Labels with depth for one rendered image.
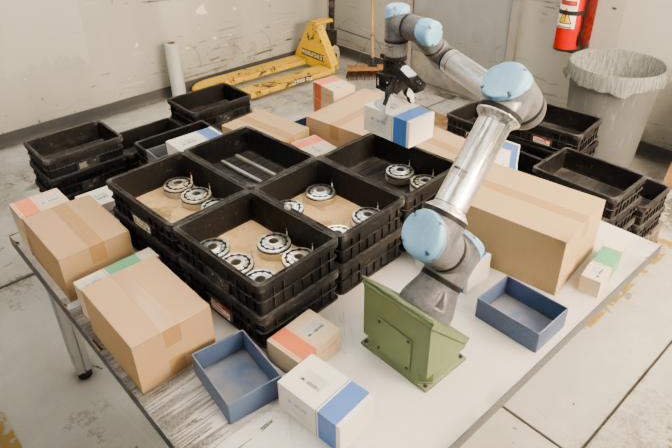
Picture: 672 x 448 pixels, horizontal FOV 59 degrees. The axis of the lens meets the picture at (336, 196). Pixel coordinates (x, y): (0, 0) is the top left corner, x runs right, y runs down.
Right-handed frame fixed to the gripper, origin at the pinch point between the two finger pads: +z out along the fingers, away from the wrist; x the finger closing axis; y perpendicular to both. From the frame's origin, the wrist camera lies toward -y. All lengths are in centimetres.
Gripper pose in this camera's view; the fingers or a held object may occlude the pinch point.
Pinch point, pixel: (398, 115)
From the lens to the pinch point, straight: 199.1
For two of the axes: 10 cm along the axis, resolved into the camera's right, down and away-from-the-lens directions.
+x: -7.4, 3.6, -5.7
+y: -6.7, -3.7, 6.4
